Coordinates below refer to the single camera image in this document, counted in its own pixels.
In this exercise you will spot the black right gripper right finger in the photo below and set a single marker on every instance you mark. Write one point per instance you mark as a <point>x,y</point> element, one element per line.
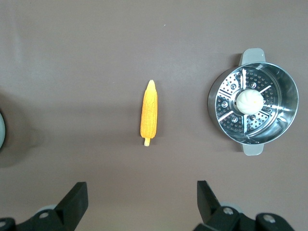
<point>209,211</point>

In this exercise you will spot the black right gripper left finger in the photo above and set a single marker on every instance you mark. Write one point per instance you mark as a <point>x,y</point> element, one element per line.
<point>72,207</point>

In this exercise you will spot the yellow corn cob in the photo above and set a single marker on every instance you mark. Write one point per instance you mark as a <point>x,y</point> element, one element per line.
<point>149,113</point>

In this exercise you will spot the grey electric cooking pot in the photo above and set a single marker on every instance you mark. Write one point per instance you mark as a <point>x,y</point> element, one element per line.
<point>1,130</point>

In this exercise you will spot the steel steamer pot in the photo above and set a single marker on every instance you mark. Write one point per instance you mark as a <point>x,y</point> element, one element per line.
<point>285,96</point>

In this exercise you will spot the white steamed bun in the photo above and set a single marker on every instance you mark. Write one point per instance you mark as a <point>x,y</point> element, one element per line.
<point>249,102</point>

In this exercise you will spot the brown table cover sheet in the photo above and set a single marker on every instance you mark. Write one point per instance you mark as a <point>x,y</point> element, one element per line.
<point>96,60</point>

